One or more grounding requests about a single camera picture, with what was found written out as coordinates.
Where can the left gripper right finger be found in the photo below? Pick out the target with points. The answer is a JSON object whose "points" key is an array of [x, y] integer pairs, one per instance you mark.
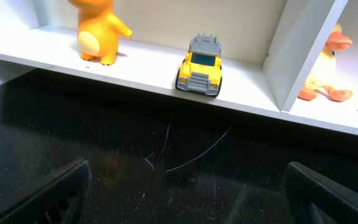
{"points": [[322, 199]]}

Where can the yellow plush duck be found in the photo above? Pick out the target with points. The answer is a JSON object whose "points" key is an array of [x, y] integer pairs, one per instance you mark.
{"points": [[325, 68]]}

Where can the orange toy figure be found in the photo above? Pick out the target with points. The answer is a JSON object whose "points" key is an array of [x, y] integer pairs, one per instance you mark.
{"points": [[96, 28]]}

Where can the white shelf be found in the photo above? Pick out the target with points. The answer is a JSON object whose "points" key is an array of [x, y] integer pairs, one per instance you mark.
{"points": [[148, 68]]}

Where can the grey and yellow toy truck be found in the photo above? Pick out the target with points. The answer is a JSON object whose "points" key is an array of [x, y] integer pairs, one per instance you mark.
{"points": [[200, 71]]}

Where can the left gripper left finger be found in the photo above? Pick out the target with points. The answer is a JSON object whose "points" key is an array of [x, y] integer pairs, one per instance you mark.
{"points": [[54, 199]]}

